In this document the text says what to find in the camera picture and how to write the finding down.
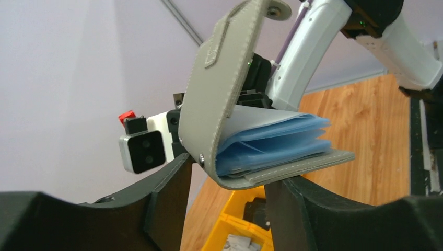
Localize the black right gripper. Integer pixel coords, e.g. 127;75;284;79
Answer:
166;52;274;158

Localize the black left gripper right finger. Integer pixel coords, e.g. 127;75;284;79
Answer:
265;176;442;250

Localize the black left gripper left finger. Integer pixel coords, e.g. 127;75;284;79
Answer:
1;154;192;250

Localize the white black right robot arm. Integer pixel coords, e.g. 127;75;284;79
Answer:
173;0;442;94

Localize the black VIP card stack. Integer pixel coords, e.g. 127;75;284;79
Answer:
242;197;270;231

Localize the yellow bin with black cards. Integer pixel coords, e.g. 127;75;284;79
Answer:
202;186;274;250

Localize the silver VIP card stack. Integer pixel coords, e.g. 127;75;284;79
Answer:
223;234;262;251

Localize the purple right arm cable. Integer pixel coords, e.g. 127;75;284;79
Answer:
270;0;314;75

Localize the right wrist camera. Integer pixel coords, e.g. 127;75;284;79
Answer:
119;109;184;174

